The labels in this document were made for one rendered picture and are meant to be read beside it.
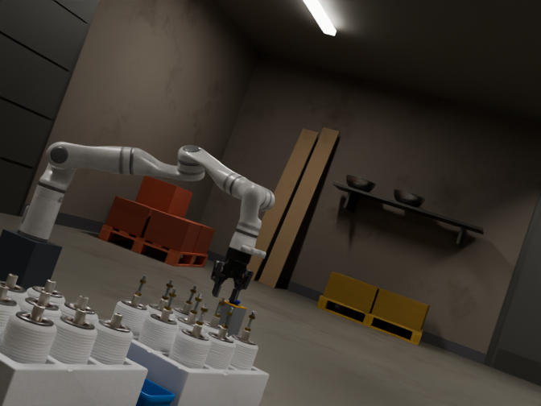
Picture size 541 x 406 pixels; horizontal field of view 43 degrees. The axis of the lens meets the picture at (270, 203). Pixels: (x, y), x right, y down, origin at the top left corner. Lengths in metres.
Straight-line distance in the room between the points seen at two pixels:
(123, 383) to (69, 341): 0.18
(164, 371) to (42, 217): 0.76
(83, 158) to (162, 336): 0.70
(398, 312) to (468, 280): 1.22
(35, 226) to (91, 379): 0.91
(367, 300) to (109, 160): 5.59
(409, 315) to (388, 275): 1.10
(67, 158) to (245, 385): 0.92
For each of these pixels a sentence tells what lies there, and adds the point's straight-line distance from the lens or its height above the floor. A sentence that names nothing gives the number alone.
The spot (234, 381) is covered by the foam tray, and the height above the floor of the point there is 0.16.
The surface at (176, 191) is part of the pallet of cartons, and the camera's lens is 7.27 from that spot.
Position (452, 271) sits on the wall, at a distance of 8.47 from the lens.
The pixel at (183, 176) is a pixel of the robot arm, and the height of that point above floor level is 0.65.
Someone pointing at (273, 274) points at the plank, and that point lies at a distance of 8.38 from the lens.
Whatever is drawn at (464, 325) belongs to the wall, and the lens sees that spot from 8.45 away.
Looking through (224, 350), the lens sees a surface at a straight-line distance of 1.91.
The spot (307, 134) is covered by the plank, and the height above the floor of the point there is 1.97.
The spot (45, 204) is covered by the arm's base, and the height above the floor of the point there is 0.42.
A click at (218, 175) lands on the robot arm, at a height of 0.69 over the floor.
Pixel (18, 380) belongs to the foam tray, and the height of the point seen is 0.16.
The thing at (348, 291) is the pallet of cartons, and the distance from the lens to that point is 7.62.
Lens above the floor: 0.56
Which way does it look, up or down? 3 degrees up
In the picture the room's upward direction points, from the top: 19 degrees clockwise
